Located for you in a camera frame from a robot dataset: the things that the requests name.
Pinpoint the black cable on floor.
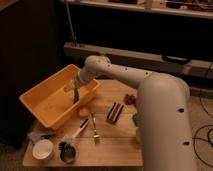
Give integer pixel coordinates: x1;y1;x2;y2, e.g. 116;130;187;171
192;96;213;168

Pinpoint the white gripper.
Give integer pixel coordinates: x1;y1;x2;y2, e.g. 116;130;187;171
64;73;87;92

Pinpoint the brown striped chocolate bar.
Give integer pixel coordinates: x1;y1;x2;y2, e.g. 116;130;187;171
106;103;124;124

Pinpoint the silver fork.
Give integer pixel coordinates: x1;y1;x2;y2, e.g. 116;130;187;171
91;113;100;144

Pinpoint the white round cup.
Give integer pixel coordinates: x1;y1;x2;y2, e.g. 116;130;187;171
32;139;54;161

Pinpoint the brown toy grape bunch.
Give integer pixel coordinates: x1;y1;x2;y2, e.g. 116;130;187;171
124;94;136;106

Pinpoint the grey metal rail beam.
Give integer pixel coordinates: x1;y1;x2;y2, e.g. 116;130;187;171
64;42;213;79

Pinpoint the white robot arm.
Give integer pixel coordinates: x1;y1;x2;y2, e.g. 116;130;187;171
64;55;198;171

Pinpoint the grey vertical metal pole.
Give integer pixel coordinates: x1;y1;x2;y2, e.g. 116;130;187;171
64;0;77;45

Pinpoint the yellow plastic tray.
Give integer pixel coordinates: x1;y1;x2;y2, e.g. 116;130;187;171
19;64;100;130

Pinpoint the small orange ball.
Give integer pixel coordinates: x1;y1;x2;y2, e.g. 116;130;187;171
78;107;89;118

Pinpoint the grey crumpled cloth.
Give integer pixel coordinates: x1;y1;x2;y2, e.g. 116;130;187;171
28;131;55;144

